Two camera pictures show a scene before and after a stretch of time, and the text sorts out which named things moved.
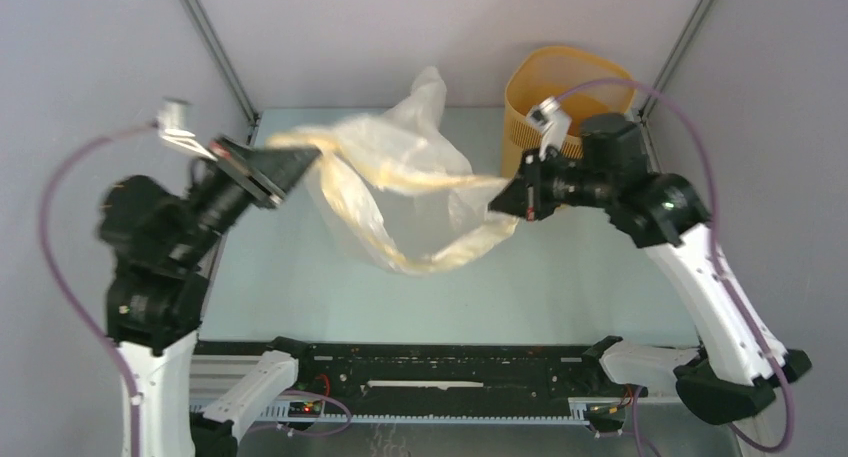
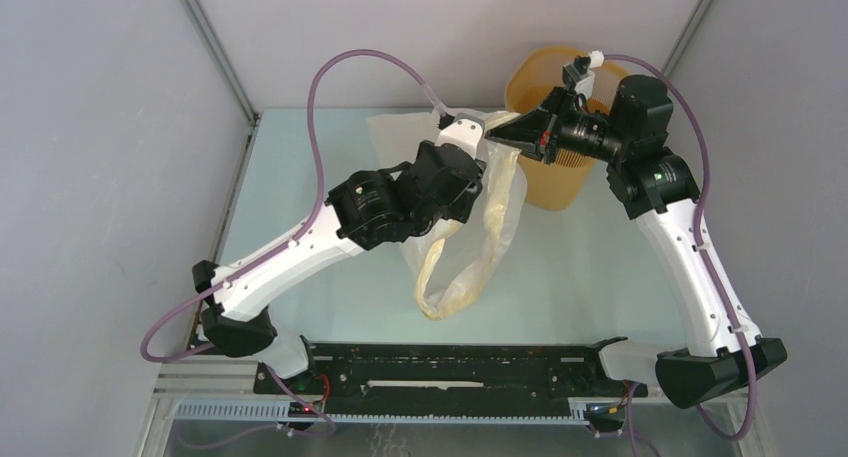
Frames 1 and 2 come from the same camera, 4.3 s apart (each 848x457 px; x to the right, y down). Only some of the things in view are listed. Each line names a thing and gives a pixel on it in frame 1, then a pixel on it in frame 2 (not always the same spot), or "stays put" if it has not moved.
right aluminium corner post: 651,101 stays put
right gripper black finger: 513,199 to 530,130
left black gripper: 271,171 to 462,209
